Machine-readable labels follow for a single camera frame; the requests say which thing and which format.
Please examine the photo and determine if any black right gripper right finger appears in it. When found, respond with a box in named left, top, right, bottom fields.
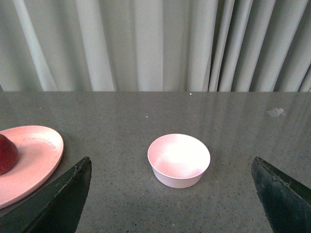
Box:
left=251, top=157, right=311, bottom=233

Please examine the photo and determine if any pale pink bowl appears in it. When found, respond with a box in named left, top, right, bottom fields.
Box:
left=147, top=133, right=211, bottom=189

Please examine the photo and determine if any clear tape scrap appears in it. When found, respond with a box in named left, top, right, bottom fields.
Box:
left=267, top=108, right=286, bottom=117

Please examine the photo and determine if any white curtain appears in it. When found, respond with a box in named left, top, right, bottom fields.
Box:
left=0, top=0, right=311, bottom=92

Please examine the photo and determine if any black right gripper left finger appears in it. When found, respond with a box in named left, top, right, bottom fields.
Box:
left=0, top=157, right=92, bottom=233

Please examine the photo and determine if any pink plate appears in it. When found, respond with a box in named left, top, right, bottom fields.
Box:
left=0, top=125, right=64, bottom=209

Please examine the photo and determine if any red apple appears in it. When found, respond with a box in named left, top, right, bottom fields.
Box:
left=0, top=134, right=19, bottom=175

